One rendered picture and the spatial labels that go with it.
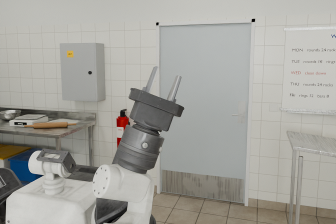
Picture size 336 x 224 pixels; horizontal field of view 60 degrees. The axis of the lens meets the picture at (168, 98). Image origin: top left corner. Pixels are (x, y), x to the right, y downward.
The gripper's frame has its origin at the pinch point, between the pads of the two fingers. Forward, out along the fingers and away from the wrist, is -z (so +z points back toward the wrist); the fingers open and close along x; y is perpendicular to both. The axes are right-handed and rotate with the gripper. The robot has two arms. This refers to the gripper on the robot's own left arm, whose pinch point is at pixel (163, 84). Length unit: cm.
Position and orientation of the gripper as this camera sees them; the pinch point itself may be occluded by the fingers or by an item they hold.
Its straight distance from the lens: 64.0
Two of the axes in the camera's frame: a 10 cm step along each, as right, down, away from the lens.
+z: -3.4, 9.4, -0.8
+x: -9.1, -3.5, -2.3
